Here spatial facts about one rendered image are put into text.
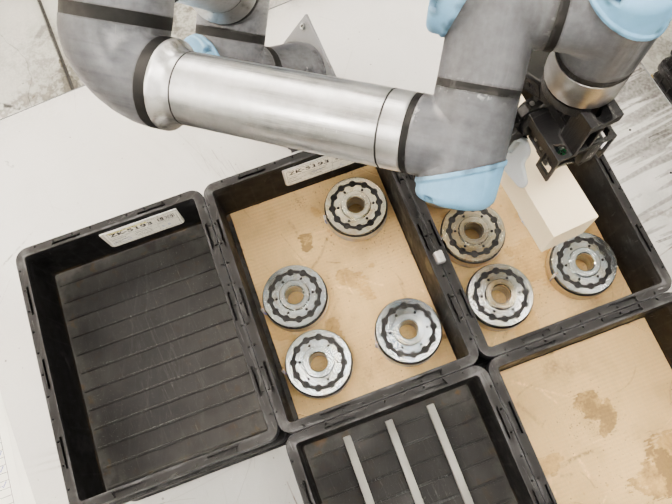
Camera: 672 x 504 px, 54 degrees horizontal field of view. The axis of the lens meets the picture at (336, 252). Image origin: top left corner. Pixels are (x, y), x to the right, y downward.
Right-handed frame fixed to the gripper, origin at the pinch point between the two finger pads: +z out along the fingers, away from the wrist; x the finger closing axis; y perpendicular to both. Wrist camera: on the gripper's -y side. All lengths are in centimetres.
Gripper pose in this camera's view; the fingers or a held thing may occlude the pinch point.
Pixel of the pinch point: (523, 151)
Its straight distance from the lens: 88.4
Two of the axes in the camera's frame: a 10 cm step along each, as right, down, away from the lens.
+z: 0.4, 3.0, 9.5
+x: 9.1, -4.1, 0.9
